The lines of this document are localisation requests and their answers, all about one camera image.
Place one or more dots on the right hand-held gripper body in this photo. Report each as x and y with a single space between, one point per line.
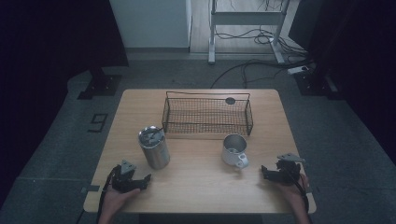
288 171

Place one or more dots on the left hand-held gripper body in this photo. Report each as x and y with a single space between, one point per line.
123 182

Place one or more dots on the steel tumbler with lid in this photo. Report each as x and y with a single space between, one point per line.
154 149

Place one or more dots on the person's left hand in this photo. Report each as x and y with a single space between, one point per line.
116 199

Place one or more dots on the person's right hand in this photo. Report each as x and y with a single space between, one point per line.
291 193

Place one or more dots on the grey tape strip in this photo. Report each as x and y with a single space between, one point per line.
91 188

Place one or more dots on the white mug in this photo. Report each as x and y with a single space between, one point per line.
233 152

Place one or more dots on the black stand base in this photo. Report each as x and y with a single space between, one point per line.
101 85
314 85

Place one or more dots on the white power strip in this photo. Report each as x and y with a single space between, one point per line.
297 69

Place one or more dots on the dark curtain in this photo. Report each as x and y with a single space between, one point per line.
46 46
358 46

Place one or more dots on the white cabinet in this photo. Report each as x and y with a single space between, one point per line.
152 23

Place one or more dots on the white metal desk frame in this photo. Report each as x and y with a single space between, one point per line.
246 18

